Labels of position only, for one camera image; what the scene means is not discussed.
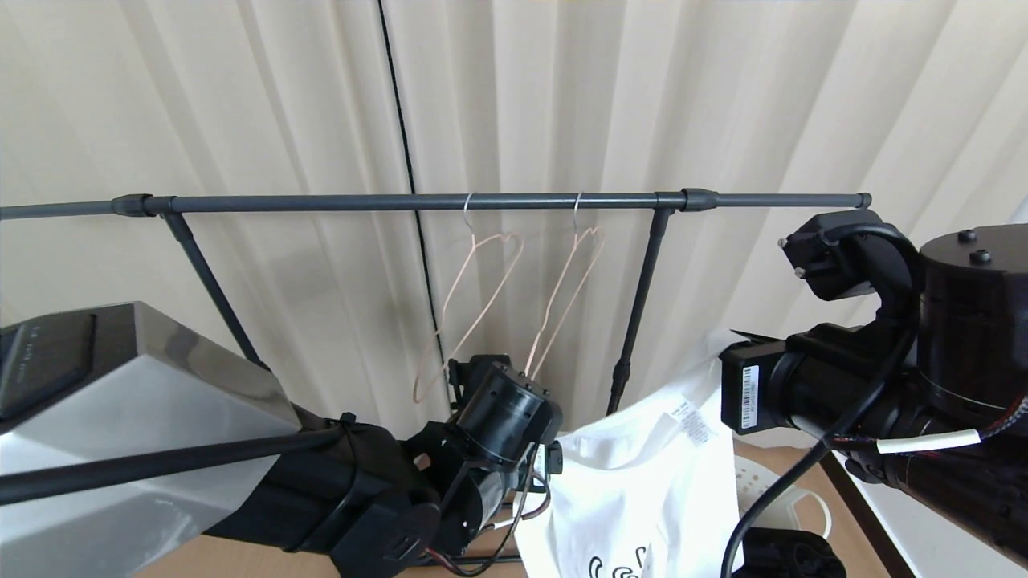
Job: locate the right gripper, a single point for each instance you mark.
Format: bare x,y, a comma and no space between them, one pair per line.
835,385

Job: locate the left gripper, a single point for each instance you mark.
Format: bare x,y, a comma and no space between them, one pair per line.
490,506

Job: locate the white printed t-shirt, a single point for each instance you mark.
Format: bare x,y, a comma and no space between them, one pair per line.
626,482

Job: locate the pink clothes hanger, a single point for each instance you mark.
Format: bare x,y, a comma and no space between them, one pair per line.
444,321
552,301

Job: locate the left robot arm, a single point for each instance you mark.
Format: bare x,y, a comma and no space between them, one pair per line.
120,401

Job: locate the white laundry basket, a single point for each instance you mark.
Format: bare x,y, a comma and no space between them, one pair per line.
755,482

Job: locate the black clothes rack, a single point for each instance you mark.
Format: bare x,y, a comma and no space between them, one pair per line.
321,202

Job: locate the black garment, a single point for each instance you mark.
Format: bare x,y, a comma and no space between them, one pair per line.
787,558

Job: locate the beige curtain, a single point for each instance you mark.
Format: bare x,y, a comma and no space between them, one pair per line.
723,96

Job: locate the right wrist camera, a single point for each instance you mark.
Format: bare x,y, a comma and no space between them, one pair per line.
835,265

